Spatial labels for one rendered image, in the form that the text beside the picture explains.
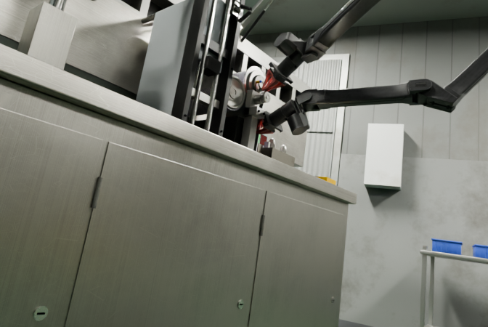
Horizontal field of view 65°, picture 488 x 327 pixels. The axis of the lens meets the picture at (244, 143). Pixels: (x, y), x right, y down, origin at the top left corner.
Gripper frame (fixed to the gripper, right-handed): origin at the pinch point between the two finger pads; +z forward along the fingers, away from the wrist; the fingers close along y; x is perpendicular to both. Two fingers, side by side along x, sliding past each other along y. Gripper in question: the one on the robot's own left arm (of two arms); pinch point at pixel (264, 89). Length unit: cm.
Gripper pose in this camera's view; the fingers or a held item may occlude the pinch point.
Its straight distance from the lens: 146.5
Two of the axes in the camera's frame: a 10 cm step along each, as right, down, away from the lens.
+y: 6.3, 2.2, 7.5
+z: -6.8, 6.3, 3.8
